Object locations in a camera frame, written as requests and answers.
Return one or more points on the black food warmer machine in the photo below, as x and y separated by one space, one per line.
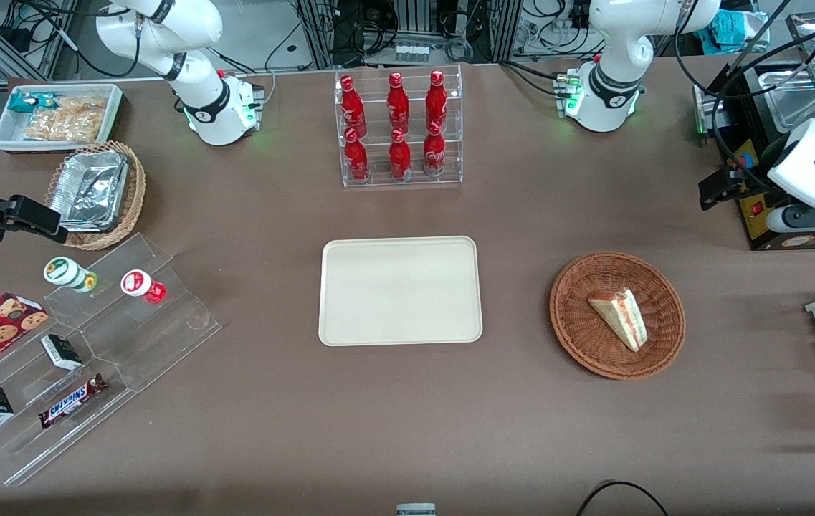
755 226

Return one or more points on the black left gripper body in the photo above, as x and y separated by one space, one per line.
752 175

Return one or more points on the clear acrylic stepped shelf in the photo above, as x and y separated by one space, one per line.
156 337

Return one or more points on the red cola bottle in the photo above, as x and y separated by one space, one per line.
434 152
436 100
398 104
353 107
357 159
400 158

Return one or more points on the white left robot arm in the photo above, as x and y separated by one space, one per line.
606 93

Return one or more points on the steel warmer pan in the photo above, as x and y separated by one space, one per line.
787 100

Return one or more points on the cream plastic tray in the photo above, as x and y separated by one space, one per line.
400 290

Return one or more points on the large round wicker basket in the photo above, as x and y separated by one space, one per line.
593 337

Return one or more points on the white rectangular plastic bin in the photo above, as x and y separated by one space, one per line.
2 136

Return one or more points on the clear bag of crackers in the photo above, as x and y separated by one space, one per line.
67 120

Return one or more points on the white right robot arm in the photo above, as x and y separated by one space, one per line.
201 93

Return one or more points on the teal cloth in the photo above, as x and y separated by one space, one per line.
730 32

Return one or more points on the clear acrylic bottle rack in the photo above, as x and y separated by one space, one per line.
454 125

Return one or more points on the green-lidded white drink bottle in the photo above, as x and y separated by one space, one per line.
67 272

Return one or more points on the red-lidded white drink bottle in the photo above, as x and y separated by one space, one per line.
140 284

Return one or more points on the aluminium frame rack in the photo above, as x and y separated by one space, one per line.
504 29

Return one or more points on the green snack packet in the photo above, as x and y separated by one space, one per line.
27 102

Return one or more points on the small grey device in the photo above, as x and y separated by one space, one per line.
416 509

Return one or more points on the Snickers chocolate bar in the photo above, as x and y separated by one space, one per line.
72 401

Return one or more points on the stack of foil containers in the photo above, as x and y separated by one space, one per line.
92 190

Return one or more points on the white connector strip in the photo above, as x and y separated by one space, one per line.
411 51

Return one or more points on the small wicker basket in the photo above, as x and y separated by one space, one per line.
135 193

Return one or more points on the triangular sandwich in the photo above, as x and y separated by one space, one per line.
622 319

